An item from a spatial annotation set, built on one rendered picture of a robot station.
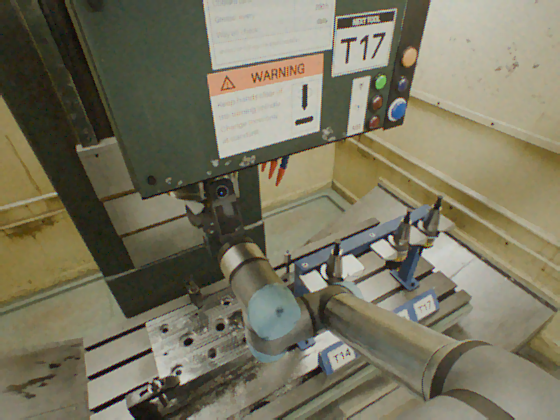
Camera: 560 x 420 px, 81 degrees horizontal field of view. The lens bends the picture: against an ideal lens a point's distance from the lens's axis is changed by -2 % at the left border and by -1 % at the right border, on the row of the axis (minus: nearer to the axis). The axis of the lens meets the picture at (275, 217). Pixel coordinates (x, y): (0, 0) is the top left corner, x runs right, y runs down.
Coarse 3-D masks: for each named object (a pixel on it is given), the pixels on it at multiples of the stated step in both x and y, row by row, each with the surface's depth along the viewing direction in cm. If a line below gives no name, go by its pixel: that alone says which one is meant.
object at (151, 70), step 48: (96, 0) 28; (144, 0) 30; (192, 0) 32; (336, 0) 39; (384, 0) 42; (96, 48) 30; (144, 48) 32; (192, 48) 34; (144, 96) 34; (192, 96) 37; (336, 96) 46; (384, 96) 51; (144, 144) 37; (192, 144) 40; (288, 144) 47; (144, 192) 41
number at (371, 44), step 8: (360, 32) 42; (368, 32) 43; (376, 32) 44; (384, 32) 44; (360, 40) 43; (368, 40) 44; (376, 40) 44; (384, 40) 45; (360, 48) 44; (368, 48) 44; (376, 48) 45; (384, 48) 46; (360, 56) 44; (368, 56) 45; (376, 56) 46; (384, 56) 46; (360, 64) 45
